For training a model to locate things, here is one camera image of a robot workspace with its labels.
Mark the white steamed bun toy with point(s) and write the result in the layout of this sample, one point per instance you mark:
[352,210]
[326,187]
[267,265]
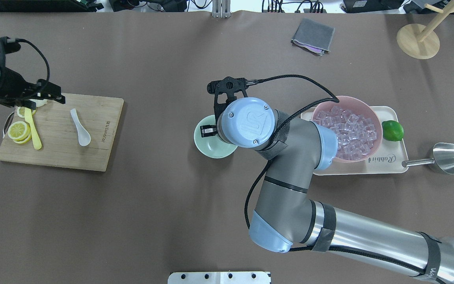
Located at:
[39,102]

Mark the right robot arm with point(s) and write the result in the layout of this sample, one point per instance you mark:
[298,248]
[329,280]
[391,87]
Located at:
[295,148]

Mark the wooden mug tree stand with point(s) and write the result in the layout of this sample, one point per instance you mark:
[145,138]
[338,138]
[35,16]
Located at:
[419,41]

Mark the grey folded cloth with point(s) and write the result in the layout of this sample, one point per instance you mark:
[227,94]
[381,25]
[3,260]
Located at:
[313,36]

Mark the pile of clear ice cubes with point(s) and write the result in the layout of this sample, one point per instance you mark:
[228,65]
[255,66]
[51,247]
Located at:
[355,133]

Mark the green lime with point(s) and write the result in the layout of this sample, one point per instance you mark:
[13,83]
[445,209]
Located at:
[392,130]

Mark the mint green bowl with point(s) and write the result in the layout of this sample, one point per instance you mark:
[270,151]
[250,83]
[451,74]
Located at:
[212,146]

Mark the yellow plastic knife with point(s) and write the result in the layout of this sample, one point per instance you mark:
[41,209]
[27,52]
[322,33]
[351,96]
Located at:
[37,144]

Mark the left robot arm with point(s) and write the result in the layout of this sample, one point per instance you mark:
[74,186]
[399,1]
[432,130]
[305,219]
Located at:
[15,91]

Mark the cream rectangular tray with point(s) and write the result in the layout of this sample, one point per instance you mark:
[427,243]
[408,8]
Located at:
[387,156]

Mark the bamboo cutting board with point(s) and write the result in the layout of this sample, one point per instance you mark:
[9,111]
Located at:
[58,134]

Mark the pink bowl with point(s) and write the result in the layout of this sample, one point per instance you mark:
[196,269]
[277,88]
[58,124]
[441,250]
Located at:
[326,106]

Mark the bottom lemon slice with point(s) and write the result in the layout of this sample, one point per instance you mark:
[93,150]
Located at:
[24,140]

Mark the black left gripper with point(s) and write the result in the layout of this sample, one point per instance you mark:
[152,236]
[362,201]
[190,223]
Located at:
[12,86]

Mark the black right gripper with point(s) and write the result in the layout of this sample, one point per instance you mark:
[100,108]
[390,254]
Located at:
[208,130]

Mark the lemon slice under knife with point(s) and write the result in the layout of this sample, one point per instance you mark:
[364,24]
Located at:
[22,110]

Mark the metal ice scoop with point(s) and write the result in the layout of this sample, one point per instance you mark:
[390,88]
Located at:
[441,160]

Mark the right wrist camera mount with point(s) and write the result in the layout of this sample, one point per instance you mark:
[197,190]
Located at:
[229,86]

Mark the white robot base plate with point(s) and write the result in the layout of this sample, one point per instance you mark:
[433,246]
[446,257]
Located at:
[222,277]

